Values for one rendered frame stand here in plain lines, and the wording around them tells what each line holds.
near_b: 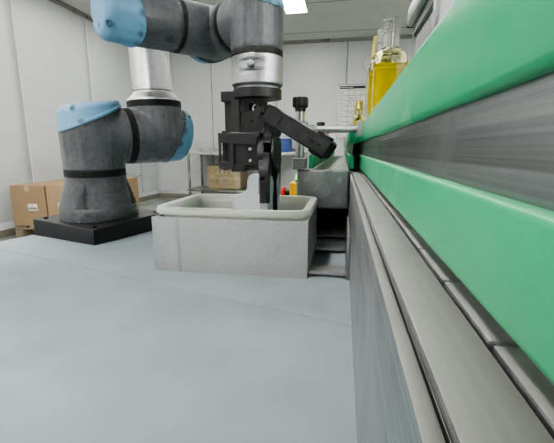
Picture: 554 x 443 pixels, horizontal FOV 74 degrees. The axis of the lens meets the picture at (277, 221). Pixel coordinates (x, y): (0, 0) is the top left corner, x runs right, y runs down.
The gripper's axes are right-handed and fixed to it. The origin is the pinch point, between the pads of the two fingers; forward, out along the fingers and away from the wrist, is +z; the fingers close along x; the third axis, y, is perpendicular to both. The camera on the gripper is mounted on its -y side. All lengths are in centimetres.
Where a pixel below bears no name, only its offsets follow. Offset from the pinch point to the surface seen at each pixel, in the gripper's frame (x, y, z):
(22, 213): -263, 315, 53
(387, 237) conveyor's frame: 37.5, -13.0, -7.4
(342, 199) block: -10.5, -10.7, -2.6
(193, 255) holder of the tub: 8.6, 9.5, 3.1
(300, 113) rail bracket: -10.7, -3.0, -17.5
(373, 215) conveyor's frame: 31.6, -12.8, -7.4
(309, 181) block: -10.5, -4.9, -5.8
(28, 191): -264, 304, 30
